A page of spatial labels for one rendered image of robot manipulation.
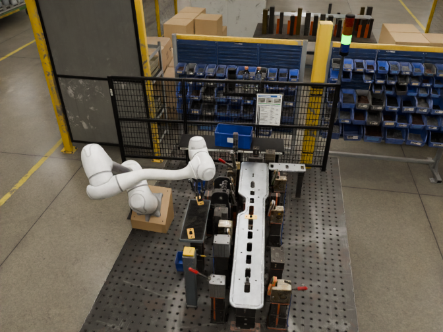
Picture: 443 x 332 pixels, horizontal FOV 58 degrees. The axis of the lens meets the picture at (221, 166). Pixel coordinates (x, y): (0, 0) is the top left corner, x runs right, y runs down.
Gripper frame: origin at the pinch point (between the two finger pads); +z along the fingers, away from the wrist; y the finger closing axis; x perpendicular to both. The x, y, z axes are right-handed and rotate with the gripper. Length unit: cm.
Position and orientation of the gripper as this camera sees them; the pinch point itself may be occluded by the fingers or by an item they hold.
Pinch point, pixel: (199, 195)
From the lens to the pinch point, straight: 247.6
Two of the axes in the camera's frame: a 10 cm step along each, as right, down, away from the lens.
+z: 0.1, 8.2, 5.7
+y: 9.8, -1.3, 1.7
